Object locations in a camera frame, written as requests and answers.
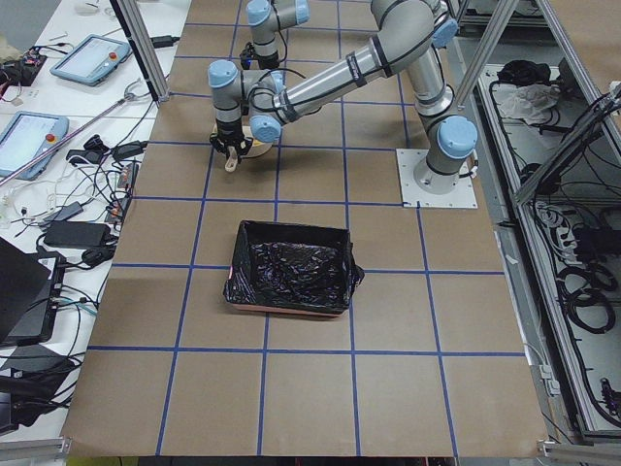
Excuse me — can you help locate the aluminium frame post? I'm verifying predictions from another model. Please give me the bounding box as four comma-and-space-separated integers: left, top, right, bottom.
110, 0, 170, 104

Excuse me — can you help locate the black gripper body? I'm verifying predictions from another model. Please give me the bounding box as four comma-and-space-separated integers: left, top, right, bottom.
240, 42, 279, 69
209, 118, 252, 157

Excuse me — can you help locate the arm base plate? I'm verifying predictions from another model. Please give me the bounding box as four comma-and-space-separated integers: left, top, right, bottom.
396, 149, 478, 210

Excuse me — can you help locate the bin with black bag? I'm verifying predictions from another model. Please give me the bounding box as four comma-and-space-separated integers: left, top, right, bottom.
223, 220, 365, 317

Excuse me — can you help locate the black laptop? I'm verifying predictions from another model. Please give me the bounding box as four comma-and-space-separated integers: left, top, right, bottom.
1, 240, 66, 348

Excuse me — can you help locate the upper teach pendant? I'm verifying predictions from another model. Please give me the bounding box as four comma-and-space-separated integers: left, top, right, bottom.
50, 34, 131, 86

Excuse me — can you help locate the metal grabber stick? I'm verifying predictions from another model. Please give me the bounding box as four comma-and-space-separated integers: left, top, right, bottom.
1, 81, 150, 184

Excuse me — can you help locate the black power brick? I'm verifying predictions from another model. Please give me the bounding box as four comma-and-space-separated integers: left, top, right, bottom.
44, 221, 111, 249

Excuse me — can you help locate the crumpled white cloth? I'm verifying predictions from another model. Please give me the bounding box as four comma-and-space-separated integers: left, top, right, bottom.
499, 83, 561, 125

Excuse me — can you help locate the teach pendant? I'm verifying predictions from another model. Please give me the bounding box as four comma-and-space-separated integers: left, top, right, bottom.
1, 111, 69, 178
50, 34, 131, 86

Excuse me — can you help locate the beige plastic dustpan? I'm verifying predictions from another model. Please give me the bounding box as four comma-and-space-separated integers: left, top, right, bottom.
210, 124, 273, 173

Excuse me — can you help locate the lower teach pendant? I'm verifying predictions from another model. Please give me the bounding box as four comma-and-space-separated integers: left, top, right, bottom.
1, 111, 69, 178

